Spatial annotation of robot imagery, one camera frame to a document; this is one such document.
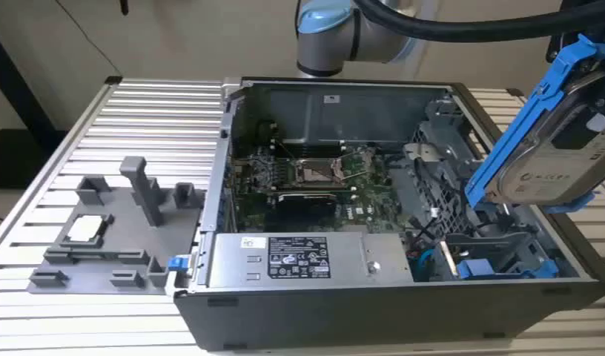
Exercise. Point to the silver metal disk bay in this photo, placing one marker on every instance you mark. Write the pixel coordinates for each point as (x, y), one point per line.
(442, 193)

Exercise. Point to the white CPU chip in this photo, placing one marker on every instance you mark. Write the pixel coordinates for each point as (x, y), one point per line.
(87, 228)

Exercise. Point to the silver power supply unit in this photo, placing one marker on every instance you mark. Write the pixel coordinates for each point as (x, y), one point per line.
(312, 259)

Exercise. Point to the black graphics card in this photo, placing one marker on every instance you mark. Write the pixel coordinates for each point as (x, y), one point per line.
(307, 209)

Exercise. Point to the black furniture frame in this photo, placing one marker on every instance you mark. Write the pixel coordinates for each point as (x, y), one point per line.
(16, 148)

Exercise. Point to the CPU socket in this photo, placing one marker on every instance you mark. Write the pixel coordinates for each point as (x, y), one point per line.
(319, 170)

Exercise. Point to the black open PC case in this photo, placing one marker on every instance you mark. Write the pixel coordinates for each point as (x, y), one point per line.
(362, 315)

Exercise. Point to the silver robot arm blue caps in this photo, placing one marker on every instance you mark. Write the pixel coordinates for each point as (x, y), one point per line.
(327, 44)

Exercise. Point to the hard disk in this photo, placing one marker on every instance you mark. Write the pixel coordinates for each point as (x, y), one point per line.
(540, 159)
(475, 268)

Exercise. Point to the black hanging object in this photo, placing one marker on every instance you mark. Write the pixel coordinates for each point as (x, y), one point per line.
(124, 6)

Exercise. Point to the socket locking lever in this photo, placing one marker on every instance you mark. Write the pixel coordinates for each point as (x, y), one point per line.
(359, 159)

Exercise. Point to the grey parts rack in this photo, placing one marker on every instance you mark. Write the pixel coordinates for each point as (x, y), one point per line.
(130, 237)

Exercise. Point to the black table corner cap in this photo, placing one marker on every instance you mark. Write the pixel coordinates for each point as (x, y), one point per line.
(114, 79)
(514, 92)

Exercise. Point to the black RAM slots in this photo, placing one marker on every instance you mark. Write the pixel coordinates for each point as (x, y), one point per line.
(312, 148)

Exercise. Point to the green motherboard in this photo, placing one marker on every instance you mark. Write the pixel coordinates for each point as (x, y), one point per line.
(372, 200)

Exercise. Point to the blue case latch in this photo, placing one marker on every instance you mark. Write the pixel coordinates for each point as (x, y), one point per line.
(178, 263)

